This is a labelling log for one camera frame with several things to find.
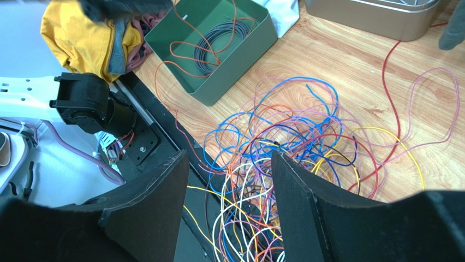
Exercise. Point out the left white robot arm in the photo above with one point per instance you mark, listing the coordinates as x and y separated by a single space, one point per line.
86 101

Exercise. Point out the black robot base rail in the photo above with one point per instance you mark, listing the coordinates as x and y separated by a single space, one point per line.
167 127

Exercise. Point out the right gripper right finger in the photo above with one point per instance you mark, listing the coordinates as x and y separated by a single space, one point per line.
320 221

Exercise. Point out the green plastic tray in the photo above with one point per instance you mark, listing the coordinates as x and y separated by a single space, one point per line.
209 45

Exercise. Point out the white hanging tank top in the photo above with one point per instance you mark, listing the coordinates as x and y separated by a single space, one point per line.
284 14

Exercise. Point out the grey blue cloth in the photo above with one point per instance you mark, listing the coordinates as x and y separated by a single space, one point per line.
117 62

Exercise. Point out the olive green hanging garment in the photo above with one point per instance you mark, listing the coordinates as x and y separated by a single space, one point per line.
453 34

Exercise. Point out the yellow cloth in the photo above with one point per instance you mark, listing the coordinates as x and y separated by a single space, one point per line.
82 46

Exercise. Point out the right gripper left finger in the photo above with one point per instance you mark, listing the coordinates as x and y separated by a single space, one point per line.
138 221

